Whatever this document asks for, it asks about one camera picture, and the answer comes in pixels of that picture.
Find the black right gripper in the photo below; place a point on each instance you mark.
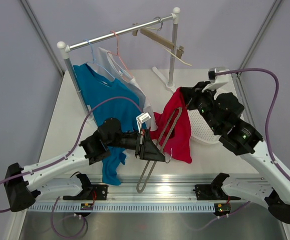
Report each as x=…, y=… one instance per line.
x=192, y=95

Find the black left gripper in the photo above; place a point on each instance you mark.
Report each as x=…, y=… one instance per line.
x=151, y=152

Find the grey plastic hanger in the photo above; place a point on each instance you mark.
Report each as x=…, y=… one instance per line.
x=159, y=140

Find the red t shirt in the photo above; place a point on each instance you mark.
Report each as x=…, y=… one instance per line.
x=178, y=145

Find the pink wire hanger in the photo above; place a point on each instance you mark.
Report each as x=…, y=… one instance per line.
x=118, y=53

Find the white t shirt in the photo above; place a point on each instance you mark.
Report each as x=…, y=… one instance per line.
x=110, y=69

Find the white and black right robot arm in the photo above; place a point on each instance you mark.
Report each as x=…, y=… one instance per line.
x=222, y=114

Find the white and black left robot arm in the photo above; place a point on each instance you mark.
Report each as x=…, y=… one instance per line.
x=26, y=185

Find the blue t shirt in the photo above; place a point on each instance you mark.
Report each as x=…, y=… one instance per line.
x=121, y=104

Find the wooden clip hanger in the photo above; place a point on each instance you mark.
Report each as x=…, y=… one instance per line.
x=152, y=33

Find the white plastic laundry basket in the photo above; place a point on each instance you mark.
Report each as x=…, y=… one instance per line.
x=200, y=130

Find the silver white clothes rack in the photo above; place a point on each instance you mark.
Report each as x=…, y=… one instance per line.
x=65, y=49

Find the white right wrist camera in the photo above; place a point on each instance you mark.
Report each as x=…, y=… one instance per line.
x=216, y=78

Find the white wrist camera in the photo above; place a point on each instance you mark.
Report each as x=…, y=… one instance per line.
x=142, y=118
x=216, y=78

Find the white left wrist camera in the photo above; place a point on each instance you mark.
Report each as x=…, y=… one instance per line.
x=142, y=118

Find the aluminium mounting rail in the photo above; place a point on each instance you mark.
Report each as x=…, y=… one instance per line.
x=154, y=186

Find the light blue wire hanger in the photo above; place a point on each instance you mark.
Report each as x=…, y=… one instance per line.
x=94, y=60

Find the white slotted cable duct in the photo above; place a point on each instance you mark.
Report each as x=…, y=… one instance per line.
x=102, y=207

